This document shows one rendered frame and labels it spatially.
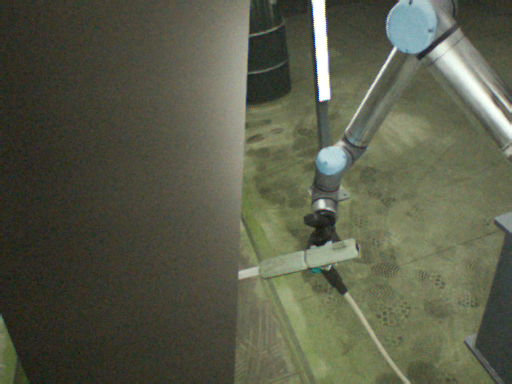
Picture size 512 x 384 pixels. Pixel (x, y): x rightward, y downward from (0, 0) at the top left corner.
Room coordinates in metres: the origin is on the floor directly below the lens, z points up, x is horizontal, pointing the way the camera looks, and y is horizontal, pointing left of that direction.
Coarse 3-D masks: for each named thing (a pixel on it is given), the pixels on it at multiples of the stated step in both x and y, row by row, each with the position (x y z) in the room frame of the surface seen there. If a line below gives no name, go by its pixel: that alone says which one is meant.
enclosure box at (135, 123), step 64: (0, 0) 0.45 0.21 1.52; (64, 0) 0.47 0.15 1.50; (128, 0) 0.48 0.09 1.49; (192, 0) 0.49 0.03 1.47; (0, 64) 0.45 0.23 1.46; (64, 64) 0.46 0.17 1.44; (128, 64) 0.48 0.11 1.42; (192, 64) 0.49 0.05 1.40; (0, 128) 0.44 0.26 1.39; (64, 128) 0.46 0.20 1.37; (128, 128) 0.47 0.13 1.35; (192, 128) 0.49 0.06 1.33; (0, 192) 0.43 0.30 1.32; (64, 192) 0.45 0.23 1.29; (128, 192) 0.47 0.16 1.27; (192, 192) 0.48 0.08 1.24; (0, 256) 0.43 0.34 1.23; (64, 256) 0.44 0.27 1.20; (128, 256) 0.46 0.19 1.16; (192, 256) 0.48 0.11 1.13; (64, 320) 0.43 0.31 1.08; (128, 320) 0.45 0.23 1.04; (192, 320) 0.47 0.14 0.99
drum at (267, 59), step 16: (256, 0) 3.25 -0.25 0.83; (272, 0) 3.31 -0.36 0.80; (256, 16) 3.24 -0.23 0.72; (272, 16) 3.30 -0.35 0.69; (256, 32) 3.24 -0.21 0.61; (272, 32) 3.28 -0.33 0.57; (256, 48) 3.24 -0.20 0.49; (272, 48) 3.28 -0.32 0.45; (256, 64) 3.24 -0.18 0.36; (272, 64) 3.27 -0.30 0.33; (288, 64) 3.44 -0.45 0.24; (256, 80) 3.24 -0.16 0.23; (272, 80) 3.26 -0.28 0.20; (288, 80) 3.39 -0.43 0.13; (256, 96) 3.24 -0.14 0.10; (272, 96) 3.25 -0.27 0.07; (288, 96) 3.34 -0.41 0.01
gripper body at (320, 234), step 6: (324, 216) 1.07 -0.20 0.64; (330, 216) 1.06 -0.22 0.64; (330, 222) 1.07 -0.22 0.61; (318, 228) 1.02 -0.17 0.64; (324, 228) 1.01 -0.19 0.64; (330, 228) 1.00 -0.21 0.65; (312, 234) 1.01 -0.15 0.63; (318, 234) 1.00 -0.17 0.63; (324, 234) 0.99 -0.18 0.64; (330, 234) 0.98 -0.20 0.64; (336, 234) 1.01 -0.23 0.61; (312, 240) 0.99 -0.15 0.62; (318, 240) 0.98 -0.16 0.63; (324, 240) 0.97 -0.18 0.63; (318, 246) 0.98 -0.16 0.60
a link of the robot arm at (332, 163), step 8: (320, 152) 1.19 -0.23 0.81; (328, 152) 1.18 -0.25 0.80; (336, 152) 1.18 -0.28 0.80; (344, 152) 1.19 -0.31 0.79; (320, 160) 1.16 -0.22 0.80; (328, 160) 1.15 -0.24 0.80; (336, 160) 1.14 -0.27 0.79; (344, 160) 1.14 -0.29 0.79; (320, 168) 1.15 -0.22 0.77; (328, 168) 1.13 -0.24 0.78; (336, 168) 1.12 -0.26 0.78; (344, 168) 1.15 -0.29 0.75; (320, 176) 1.15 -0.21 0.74; (328, 176) 1.13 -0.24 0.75; (336, 176) 1.13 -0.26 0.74; (320, 184) 1.15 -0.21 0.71; (328, 184) 1.13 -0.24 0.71; (336, 184) 1.14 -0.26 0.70
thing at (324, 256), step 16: (352, 240) 0.88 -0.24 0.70; (288, 256) 0.93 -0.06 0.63; (304, 256) 0.91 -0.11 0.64; (320, 256) 0.88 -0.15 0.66; (336, 256) 0.86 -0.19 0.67; (352, 256) 0.85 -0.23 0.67; (240, 272) 0.97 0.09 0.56; (256, 272) 0.94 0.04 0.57; (272, 272) 0.91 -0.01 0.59; (288, 272) 0.90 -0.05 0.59; (336, 272) 0.90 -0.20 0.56; (336, 288) 0.89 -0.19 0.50
